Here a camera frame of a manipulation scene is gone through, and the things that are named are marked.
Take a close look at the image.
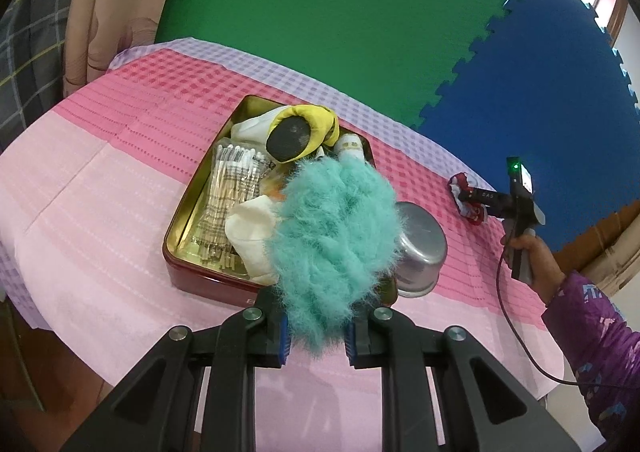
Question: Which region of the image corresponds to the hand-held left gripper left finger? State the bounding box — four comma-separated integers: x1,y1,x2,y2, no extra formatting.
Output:
60,305,293,452

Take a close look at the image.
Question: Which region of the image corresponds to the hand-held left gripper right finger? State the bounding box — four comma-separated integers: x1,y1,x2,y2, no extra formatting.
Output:
344,307,581,452

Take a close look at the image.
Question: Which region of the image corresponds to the red white cloth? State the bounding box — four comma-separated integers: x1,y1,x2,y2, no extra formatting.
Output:
446,172,490,225

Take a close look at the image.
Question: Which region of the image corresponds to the teal fluffy toy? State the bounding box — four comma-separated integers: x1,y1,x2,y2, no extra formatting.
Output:
267,155,406,358

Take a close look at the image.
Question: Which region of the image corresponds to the red tin box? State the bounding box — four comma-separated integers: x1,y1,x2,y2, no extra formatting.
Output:
161,95,399,309

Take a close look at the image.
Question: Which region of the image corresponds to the person's right forearm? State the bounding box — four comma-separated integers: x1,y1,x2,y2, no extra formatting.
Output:
541,269,640,443

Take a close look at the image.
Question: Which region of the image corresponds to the person's right hand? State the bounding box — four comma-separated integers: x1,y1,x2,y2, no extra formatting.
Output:
500,232,566,305

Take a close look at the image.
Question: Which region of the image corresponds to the metal bowl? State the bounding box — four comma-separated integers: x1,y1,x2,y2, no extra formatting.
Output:
392,201,448,299

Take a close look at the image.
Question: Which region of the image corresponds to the blue foam mat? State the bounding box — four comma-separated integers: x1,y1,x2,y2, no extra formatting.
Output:
417,0,640,253

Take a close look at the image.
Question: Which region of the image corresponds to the white bottle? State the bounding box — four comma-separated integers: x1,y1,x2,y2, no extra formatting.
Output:
334,133,365,164

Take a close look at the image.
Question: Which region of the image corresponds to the pack of cotton swabs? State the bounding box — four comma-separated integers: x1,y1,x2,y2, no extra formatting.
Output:
192,142,273,273

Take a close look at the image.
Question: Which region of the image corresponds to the yellow black plush toy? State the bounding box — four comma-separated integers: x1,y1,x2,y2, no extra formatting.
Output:
265,105,341,164

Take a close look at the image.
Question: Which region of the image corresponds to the pink checkered tablecloth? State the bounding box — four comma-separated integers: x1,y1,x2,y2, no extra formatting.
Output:
0,36,608,452

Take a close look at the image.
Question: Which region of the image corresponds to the green foam mat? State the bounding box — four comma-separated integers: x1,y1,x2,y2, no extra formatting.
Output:
155,0,543,130

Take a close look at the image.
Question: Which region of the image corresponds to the beige floral curtain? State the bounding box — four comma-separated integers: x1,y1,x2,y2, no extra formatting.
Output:
62,0,196,98

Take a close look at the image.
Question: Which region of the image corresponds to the grey plaid cloth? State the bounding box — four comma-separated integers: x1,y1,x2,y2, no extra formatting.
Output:
0,0,83,153

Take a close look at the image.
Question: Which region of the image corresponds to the black cable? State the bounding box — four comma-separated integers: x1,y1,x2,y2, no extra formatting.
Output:
496,252,588,385

